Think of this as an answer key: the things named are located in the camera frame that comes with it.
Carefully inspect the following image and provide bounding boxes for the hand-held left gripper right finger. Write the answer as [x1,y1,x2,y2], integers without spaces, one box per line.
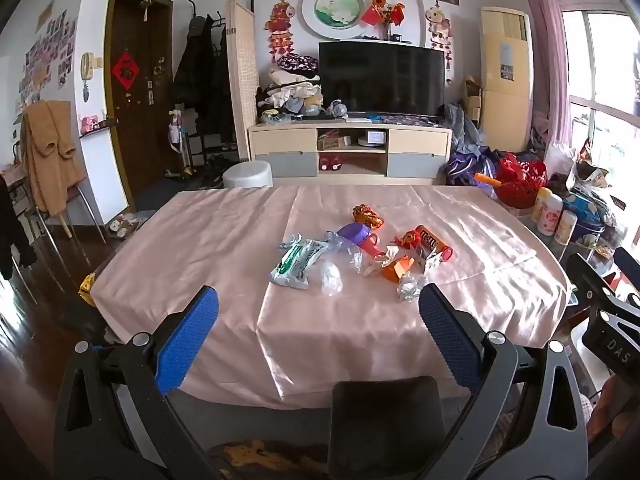
[418,283,594,480]

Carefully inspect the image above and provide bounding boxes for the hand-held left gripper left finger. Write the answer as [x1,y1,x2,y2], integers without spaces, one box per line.
[52,285,221,480]

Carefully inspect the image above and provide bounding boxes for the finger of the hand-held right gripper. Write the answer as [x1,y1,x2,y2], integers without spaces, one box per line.
[612,247,640,288]
[566,254,621,312]

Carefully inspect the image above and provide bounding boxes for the silver foil wrapper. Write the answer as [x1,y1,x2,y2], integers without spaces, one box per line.
[396,274,431,303]

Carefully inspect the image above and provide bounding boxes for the orange paper wrapper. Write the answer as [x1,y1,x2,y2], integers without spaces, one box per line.
[381,255,417,285]

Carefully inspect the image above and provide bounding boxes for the brown candy tube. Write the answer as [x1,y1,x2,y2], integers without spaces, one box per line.
[414,224,455,262]

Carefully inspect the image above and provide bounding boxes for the black trash bin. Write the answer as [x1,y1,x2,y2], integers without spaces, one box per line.
[327,375,446,480]

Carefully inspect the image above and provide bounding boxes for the white paper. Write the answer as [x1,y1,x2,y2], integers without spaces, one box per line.
[357,252,401,277]

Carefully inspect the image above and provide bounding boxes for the pink plastic cup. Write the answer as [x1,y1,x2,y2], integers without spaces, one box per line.
[357,234,387,261]

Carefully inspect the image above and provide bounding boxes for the green white plastic wrapper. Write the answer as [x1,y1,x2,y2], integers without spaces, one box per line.
[270,234,328,291]

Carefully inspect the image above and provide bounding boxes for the clear plastic wrapper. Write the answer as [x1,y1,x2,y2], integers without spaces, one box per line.
[317,257,345,298]
[325,230,351,256]

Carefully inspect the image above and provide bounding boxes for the red gold foil wrapper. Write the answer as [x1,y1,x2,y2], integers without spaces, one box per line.
[351,204,387,231]

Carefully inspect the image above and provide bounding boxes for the small white canister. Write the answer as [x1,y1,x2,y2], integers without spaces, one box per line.
[555,210,578,246]

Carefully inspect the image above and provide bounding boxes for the blue round tin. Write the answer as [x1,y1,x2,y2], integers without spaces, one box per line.
[562,192,608,251]

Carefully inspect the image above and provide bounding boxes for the white canister pink label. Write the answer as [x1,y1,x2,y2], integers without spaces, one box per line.
[539,194,565,235]

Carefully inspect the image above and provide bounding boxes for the pink satin tablecloth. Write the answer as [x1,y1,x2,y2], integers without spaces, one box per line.
[90,183,576,411]

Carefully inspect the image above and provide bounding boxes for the white canister yellow lid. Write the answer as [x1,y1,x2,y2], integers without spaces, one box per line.
[532,187,553,223]

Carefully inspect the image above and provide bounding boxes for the plastic bags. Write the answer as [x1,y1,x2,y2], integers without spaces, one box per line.
[550,142,626,211]

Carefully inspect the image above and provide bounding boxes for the grey blue blanket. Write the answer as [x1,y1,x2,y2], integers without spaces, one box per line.
[112,385,336,461]

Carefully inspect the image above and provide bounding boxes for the yellow foil packet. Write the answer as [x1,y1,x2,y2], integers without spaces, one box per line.
[79,272,98,306]

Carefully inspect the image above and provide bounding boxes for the red plastic basket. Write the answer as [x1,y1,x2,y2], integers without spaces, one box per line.
[495,152,548,209]

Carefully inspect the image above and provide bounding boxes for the pair of slippers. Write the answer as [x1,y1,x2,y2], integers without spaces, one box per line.
[109,212,146,238]

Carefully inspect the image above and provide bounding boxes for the purple blue cloth pile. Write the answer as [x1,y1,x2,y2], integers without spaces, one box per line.
[445,152,501,188]

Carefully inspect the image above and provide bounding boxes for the white round stool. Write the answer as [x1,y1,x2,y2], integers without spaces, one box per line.
[223,160,274,189]

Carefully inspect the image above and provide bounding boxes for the white board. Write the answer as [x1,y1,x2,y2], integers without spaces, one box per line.
[80,127,132,226]

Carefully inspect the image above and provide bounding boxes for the grey blue cloth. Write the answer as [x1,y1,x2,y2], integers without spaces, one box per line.
[440,104,483,156]

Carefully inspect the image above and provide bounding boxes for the cream standing air conditioner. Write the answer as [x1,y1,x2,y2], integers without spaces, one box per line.
[479,6,535,153]

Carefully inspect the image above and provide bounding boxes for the window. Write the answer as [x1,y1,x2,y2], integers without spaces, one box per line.
[550,0,640,171]

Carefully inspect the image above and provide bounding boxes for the black hanging garment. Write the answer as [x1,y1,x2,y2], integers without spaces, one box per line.
[0,175,36,281]

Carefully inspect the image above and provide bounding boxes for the brown wooden door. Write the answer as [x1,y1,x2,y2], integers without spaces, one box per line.
[107,0,173,201]

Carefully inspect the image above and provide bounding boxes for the cardboard boxes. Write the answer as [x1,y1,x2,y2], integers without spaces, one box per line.
[460,76,483,121]

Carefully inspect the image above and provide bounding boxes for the beige grey television cabinet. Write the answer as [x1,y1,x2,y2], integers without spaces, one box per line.
[248,119,453,179]

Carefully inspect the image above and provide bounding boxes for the pink curtain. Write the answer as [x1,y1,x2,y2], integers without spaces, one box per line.
[517,0,576,148]

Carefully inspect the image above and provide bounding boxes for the tan coat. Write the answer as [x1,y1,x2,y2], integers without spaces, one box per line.
[21,100,87,216]

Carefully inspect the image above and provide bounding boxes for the dark hanging coats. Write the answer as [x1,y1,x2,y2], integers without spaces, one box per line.
[173,14,237,141]

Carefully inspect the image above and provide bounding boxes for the beige folding screen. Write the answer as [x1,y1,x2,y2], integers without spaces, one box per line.
[225,0,261,163]

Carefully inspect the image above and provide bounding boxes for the pile of clothes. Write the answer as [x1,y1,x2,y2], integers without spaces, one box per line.
[256,55,323,122]

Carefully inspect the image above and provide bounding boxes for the black flat television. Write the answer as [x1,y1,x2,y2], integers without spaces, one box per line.
[318,41,446,117]

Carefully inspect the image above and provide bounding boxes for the red diamond door sign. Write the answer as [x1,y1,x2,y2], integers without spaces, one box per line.
[112,49,140,92]

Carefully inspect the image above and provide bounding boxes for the red flower decoration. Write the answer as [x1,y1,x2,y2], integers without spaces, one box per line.
[361,0,406,28]

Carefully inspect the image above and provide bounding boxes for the metal frame chair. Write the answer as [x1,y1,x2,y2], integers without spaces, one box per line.
[20,110,108,261]

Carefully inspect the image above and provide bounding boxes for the hanging pink wall ornament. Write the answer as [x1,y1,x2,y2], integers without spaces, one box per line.
[425,5,455,71]

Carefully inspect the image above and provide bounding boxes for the wall photo collage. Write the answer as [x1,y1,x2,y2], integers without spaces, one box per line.
[17,15,78,111]

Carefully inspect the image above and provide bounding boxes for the red fish wall ornament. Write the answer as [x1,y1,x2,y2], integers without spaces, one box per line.
[265,0,301,68]

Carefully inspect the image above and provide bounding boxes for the round white wall art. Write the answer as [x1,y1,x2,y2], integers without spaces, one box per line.
[301,0,368,40]

